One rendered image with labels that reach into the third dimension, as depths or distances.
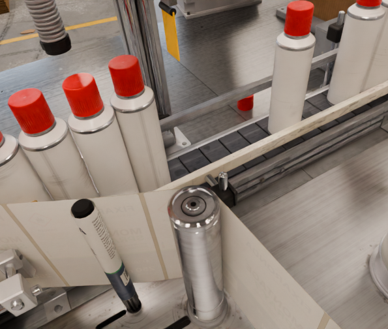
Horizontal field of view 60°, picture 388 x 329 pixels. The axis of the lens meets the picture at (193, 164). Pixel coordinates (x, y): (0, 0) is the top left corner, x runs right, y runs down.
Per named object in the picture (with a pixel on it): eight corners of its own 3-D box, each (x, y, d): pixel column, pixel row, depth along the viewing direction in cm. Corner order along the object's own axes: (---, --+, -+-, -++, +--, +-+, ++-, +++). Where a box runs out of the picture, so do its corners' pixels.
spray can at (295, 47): (280, 145, 54) (298, 17, 40) (261, 128, 58) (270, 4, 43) (305, 132, 56) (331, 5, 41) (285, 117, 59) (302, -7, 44)
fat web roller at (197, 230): (199, 337, 35) (179, 243, 22) (179, 300, 38) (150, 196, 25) (236, 314, 36) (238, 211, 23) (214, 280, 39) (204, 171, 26)
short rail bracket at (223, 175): (221, 239, 49) (219, 186, 40) (210, 225, 51) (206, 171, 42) (239, 229, 50) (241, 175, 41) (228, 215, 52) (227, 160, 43)
